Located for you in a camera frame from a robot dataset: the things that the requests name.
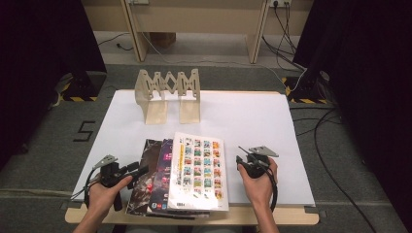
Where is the long black floor cable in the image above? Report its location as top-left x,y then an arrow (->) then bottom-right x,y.
290,106 -> 378,233

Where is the beige wooden desk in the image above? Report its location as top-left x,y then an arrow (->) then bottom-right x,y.
81,0 -> 315,64

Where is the left hand-held gripper black cable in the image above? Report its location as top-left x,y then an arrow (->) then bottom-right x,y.
70,168 -> 102,209

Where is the gray table corner bracket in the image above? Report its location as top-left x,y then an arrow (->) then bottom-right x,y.
304,205 -> 328,218

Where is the hand-held gripper black cable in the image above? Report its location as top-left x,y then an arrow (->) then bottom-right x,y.
265,164 -> 280,213
70,168 -> 102,209

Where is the person's right hand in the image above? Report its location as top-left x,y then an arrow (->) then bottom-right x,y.
237,158 -> 279,212

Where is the purple book with pink banner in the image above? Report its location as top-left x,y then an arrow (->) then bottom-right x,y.
146,138 -> 211,220

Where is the thin black floor cable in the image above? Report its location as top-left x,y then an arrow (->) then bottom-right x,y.
97,32 -> 134,52

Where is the brown cardboard box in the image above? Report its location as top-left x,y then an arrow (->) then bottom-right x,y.
149,32 -> 177,49

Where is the black curtain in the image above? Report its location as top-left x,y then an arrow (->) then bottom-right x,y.
0,0 -> 108,169
292,0 -> 412,227

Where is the person's left hand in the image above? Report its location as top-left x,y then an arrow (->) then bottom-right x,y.
86,175 -> 134,216

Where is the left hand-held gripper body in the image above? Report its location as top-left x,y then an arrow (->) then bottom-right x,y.
92,154 -> 134,212

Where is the white floor cable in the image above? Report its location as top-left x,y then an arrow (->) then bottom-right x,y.
139,30 -> 307,92

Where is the wooden expandable book rack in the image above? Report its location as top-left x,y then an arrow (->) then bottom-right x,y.
134,68 -> 202,125

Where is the white book with picture grid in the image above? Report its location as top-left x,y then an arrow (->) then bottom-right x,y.
166,131 -> 230,213

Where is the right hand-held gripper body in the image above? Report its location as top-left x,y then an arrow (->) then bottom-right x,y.
242,145 -> 280,180

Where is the black magazine with red print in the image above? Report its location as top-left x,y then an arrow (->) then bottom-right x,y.
125,139 -> 163,216

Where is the right hand-held gripper black cable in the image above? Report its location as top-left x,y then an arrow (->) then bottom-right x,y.
265,164 -> 280,213

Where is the yellow black striped stand base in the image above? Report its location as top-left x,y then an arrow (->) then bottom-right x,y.
59,71 -> 108,102
281,69 -> 334,105

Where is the black power cable bundle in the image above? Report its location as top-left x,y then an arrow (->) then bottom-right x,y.
261,1 -> 307,72

